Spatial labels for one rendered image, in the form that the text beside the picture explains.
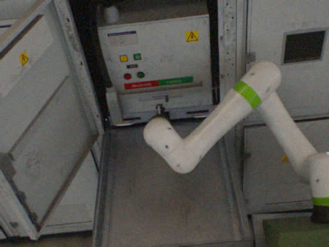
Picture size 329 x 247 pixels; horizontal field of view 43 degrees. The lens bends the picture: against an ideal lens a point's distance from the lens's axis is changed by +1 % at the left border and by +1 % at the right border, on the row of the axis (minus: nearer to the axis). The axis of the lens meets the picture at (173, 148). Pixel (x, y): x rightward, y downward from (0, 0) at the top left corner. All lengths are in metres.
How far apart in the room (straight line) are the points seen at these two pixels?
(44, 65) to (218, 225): 0.91
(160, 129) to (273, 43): 0.65
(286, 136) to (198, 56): 0.52
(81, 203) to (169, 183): 0.83
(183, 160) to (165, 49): 0.57
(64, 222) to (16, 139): 1.17
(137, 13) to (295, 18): 0.65
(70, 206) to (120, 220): 0.85
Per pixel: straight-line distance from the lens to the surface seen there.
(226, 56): 1.86
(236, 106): 1.54
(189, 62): 1.91
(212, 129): 1.53
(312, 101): 2.10
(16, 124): 1.61
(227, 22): 1.78
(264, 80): 1.57
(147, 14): 1.86
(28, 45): 1.60
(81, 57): 1.86
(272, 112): 1.74
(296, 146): 1.75
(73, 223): 2.70
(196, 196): 1.77
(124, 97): 1.97
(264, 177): 2.42
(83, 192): 2.45
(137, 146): 2.01
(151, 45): 1.86
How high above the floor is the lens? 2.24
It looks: 45 degrees down
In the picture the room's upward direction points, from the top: 8 degrees counter-clockwise
